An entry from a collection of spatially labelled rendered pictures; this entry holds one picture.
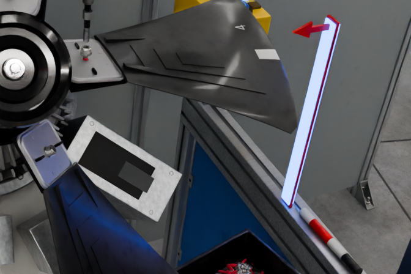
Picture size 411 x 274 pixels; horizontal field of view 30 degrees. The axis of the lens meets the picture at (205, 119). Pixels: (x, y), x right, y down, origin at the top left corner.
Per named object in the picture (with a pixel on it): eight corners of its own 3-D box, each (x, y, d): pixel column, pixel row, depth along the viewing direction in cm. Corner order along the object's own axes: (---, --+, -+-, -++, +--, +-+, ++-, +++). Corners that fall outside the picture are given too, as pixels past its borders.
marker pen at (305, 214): (299, 208, 118) (356, 270, 109) (307, 205, 119) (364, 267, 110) (297, 215, 119) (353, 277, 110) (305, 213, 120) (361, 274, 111)
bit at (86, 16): (79, 41, 85) (81, -1, 82) (85, 37, 86) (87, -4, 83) (87, 44, 85) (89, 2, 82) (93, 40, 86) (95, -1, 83)
